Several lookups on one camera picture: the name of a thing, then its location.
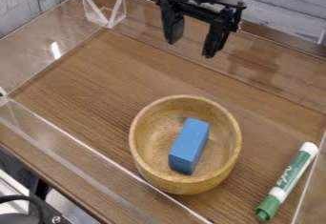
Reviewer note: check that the green white marker pen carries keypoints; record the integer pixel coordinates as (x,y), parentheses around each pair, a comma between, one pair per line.
(286,182)

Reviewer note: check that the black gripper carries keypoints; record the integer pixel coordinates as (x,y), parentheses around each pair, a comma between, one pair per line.
(203,10)

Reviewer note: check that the blue rectangular block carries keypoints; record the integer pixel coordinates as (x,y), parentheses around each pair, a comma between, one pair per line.
(188,146)

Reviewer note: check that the brown wooden bowl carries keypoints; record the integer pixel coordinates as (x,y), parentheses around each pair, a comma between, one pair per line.
(152,134)

